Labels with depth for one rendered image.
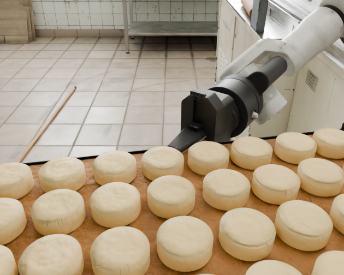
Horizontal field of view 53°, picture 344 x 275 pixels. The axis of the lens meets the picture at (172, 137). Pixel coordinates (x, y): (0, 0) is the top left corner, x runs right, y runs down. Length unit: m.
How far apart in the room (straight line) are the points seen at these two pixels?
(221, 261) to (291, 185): 0.12
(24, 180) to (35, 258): 0.11
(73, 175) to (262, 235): 0.20
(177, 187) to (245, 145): 0.12
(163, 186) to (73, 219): 0.09
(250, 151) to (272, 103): 0.21
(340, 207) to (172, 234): 0.17
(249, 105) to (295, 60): 0.16
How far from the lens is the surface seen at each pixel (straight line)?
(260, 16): 1.68
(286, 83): 1.71
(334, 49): 1.42
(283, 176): 0.39
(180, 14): 4.74
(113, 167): 0.39
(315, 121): 1.51
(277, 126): 1.81
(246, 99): 0.54
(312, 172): 0.41
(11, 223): 0.35
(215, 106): 0.46
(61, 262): 0.31
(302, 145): 0.45
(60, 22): 4.97
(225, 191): 0.36
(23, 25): 4.87
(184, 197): 0.35
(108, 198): 0.35
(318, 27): 0.70
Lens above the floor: 1.25
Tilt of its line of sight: 31 degrees down
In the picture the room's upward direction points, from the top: straight up
